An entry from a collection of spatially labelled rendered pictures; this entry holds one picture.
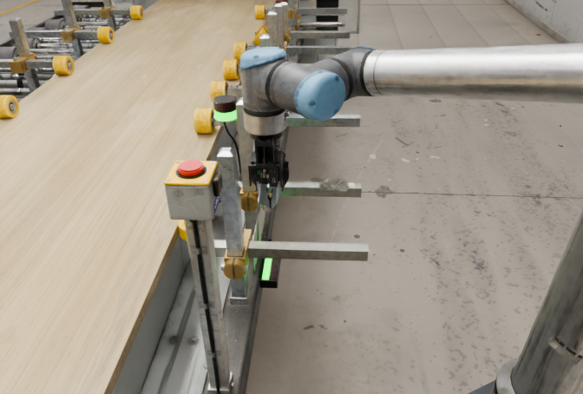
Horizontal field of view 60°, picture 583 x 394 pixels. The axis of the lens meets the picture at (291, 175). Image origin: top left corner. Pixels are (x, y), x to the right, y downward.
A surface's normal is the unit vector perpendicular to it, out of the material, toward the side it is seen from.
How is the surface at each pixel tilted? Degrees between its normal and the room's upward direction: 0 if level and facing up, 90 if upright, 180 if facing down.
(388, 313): 0
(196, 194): 90
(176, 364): 0
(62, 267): 0
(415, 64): 59
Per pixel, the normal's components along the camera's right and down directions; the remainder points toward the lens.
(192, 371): -0.02, -0.86
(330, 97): 0.66, 0.37
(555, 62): -0.66, -0.24
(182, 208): -0.07, 0.51
